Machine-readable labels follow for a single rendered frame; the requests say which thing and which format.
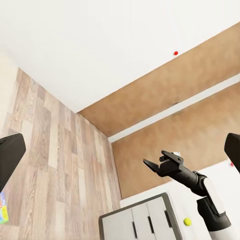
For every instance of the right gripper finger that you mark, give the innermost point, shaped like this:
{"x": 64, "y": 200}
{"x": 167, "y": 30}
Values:
{"x": 172, "y": 157}
{"x": 153, "y": 166}

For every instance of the tennis ball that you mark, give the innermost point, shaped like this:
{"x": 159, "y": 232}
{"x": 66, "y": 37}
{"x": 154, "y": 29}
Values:
{"x": 187, "y": 221}

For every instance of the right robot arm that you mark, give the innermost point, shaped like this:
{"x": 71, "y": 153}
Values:
{"x": 210, "y": 206}

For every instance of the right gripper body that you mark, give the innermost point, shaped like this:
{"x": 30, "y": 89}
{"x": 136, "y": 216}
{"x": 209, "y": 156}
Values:
{"x": 178, "y": 172}

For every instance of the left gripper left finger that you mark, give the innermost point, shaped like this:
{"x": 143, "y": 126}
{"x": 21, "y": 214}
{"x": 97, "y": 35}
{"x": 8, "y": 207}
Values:
{"x": 12, "y": 150}

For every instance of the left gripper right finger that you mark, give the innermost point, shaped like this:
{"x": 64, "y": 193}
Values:
{"x": 232, "y": 149}

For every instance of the desk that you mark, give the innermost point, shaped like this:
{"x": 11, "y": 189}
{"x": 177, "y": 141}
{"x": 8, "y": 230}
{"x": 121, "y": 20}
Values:
{"x": 160, "y": 217}

